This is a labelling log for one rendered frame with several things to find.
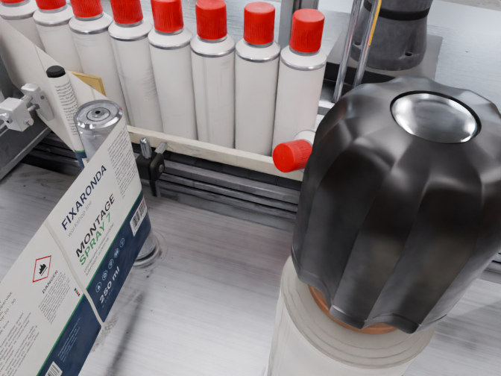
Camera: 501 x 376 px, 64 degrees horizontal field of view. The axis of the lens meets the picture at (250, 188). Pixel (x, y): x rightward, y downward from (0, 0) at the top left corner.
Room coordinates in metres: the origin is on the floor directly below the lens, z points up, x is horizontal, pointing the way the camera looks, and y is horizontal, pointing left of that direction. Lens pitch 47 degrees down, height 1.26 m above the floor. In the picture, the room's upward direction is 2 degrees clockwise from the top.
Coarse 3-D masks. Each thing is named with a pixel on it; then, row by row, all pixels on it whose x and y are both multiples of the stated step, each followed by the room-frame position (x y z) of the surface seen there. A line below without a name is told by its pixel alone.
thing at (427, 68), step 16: (336, 48) 0.75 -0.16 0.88; (432, 48) 0.76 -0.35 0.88; (336, 64) 0.69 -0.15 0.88; (352, 64) 0.69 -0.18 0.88; (432, 64) 0.70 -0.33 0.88; (336, 80) 0.69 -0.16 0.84; (352, 80) 0.68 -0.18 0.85; (368, 80) 0.67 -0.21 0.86; (384, 80) 0.66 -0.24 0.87; (432, 80) 0.64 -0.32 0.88
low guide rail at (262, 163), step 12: (132, 132) 0.42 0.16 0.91; (144, 132) 0.42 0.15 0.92; (156, 132) 0.42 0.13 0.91; (156, 144) 0.41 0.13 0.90; (168, 144) 0.41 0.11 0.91; (180, 144) 0.40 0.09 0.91; (192, 144) 0.40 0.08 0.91; (204, 144) 0.40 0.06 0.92; (204, 156) 0.39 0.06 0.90; (216, 156) 0.39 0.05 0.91; (228, 156) 0.38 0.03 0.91; (240, 156) 0.38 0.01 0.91; (252, 156) 0.38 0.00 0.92; (264, 156) 0.38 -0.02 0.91; (252, 168) 0.38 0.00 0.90; (264, 168) 0.37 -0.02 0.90; (276, 168) 0.37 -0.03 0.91; (300, 180) 0.36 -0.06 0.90
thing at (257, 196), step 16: (48, 144) 0.45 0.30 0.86; (64, 144) 0.44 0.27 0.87; (64, 160) 0.44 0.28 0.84; (160, 176) 0.40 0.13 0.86; (176, 176) 0.40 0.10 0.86; (192, 176) 0.39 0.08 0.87; (208, 176) 0.38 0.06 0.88; (224, 176) 0.38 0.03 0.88; (192, 192) 0.39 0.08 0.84; (208, 192) 0.38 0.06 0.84; (224, 192) 0.37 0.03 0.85; (240, 192) 0.37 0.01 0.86; (256, 192) 0.36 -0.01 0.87; (272, 192) 0.36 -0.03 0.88; (288, 192) 0.36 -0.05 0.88; (256, 208) 0.36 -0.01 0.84; (272, 208) 0.36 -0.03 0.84; (288, 208) 0.35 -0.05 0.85; (496, 256) 0.28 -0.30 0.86
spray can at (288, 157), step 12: (300, 132) 0.37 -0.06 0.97; (312, 132) 0.36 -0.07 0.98; (288, 144) 0.33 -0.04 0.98; (300, 144) 0.34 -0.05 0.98; (312, 144) 0.35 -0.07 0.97; (276, 156) 0.33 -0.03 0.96; (288, 156) 0.32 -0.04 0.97; (300, 156) 0.32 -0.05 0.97; (288, 168) 0.31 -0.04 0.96; (300, 168) 0.32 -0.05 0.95
